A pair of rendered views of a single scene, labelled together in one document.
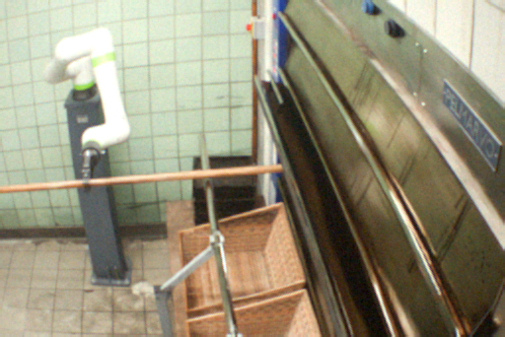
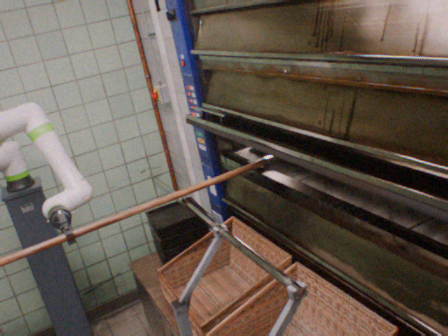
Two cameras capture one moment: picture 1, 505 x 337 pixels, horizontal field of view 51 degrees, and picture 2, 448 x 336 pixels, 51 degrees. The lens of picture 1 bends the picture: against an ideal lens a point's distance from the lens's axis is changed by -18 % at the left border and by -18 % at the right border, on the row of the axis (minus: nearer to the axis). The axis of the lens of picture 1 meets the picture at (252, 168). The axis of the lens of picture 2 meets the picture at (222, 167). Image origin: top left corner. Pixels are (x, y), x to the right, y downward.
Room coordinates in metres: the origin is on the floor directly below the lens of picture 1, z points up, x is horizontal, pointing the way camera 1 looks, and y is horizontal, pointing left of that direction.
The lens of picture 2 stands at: (0.14, 0.47, 1.95)
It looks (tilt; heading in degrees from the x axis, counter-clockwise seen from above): 20 degrees down; 345
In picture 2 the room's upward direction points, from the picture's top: 12 degrees counter-clockwise
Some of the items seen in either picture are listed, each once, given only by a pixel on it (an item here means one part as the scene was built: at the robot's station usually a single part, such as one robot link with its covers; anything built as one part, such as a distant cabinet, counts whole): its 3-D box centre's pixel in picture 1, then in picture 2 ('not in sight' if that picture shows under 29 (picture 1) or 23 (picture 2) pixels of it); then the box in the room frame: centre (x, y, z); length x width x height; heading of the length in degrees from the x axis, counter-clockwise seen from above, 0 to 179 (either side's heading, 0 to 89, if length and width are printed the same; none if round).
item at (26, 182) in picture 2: (85, 86); (19, 178); (2.82, 0.88, 1.23); 0.26 x 0.15 x 0.06; 4
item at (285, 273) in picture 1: (237, 268); (221, 277); (2.01, 0.07, 0.72); 0.56 x 0.49 x 0.28; 8
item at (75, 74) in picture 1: (80, 69); (9, 160); (2.75, 0.88, 1.36); 0.16 x 0.13 x 0.19; 123
